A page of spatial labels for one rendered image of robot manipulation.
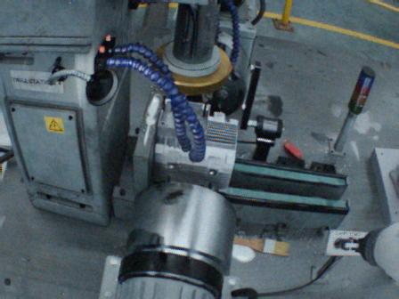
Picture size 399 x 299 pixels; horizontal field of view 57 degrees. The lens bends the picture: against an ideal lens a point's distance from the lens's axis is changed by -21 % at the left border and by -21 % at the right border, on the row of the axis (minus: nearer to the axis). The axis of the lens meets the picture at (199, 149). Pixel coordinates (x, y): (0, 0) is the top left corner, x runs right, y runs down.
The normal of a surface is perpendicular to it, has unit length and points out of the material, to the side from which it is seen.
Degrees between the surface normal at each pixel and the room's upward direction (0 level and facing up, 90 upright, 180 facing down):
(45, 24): 90
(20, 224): 0
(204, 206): 17
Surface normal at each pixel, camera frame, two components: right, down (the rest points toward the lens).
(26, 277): 0.11, -0.63
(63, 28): -0.12, 0.76
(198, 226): 0.39, -0.55
